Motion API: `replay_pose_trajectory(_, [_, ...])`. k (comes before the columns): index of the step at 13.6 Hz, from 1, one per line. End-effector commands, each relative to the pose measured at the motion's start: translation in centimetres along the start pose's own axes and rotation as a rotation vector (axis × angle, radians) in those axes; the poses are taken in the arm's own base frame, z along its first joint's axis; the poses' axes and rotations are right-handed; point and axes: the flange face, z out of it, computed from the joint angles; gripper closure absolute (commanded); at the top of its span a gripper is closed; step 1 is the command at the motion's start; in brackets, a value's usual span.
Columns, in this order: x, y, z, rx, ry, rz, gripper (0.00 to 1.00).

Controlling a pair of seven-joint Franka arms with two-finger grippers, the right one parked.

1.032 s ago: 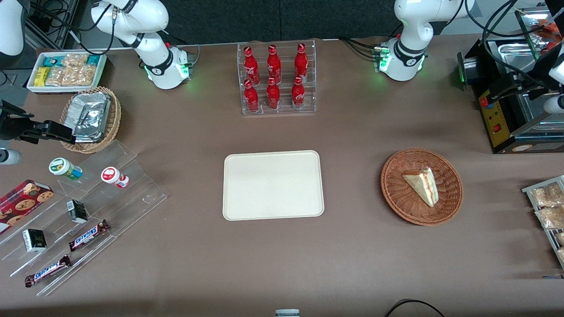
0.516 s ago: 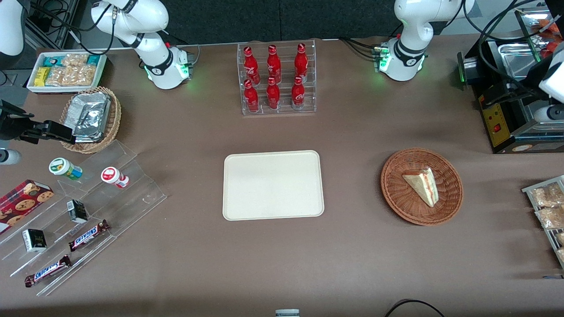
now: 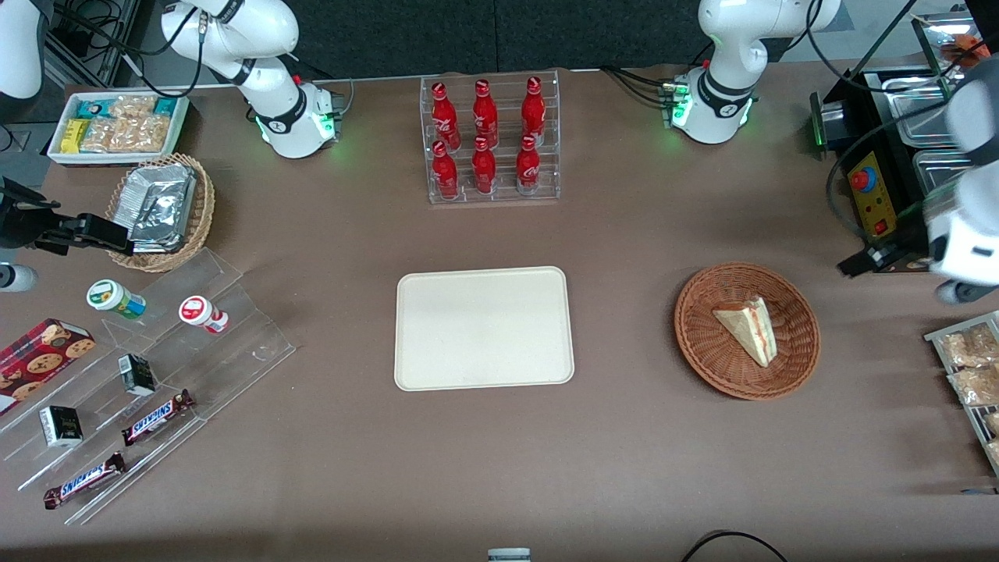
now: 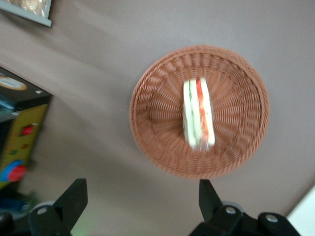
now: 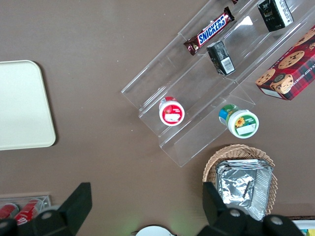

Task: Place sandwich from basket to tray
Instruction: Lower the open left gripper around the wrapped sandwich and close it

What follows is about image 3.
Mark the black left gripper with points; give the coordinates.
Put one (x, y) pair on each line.
(897, 251)

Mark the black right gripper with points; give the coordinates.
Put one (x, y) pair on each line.
(22, 228)

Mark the triangular sandwich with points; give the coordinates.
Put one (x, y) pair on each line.
(751, 328)

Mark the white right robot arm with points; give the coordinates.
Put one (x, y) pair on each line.
(234, 31)

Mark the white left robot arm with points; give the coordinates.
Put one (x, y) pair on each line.
(722, 47)

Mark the tray of packaged snacks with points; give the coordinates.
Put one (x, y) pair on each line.
(936, 337)

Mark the light wicker basket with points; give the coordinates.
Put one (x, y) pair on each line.
(201, 215)

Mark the brown wicker basket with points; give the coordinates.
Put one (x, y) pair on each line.
(718, 359)

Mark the cream plastic tray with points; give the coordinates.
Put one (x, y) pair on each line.
(484, 328)

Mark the black hot food display case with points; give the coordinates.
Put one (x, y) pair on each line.
(897, 211)

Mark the yellow control panel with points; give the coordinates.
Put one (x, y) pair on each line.
(872, 204)

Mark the green lidded yogurt cup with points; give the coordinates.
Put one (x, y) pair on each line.
(113, 297)

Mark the silver foil pack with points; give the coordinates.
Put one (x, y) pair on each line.
(162, 218)
(152, 176)

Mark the white rectangular snack bin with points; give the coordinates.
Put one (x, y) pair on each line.
(58, 156)

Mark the steel food pan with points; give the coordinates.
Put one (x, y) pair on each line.
(917, 105)
(940, 172)

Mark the clear bag of nuts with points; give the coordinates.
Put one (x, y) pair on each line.
(133, 106)
(142, 134)
(99, 134)

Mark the yellow snack bar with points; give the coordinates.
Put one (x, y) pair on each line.
(73, 136)

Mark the clear bag of crackers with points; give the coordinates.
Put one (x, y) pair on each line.
(993, 423)
(972, 345)
(994, 453)
(975, 385)

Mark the teal snack packet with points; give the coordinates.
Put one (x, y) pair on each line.
(165, 106)
(91, 108)

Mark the red lidded yogurt cup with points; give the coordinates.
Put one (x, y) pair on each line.
(201, 314)

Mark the red plaid cookie box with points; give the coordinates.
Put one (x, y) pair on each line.
(39, 359)

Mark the small black carton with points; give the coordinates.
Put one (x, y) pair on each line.
(61, 425)
(137, 375)

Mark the clear acrylic stepped shelf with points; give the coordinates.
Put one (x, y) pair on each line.
(234, 343)

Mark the brown Snickers bar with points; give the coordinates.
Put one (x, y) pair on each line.
(84, 480)
(156, 417)

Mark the red cola bottle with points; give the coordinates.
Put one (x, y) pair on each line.
(484, 170)
(528, 168)
(445, 173)
(533, 109)
(443, 113)
(485, 113)

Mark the clear acrylic bottle rack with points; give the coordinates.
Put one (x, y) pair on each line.
(492, 197)

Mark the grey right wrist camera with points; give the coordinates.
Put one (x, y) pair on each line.
(15, 278)

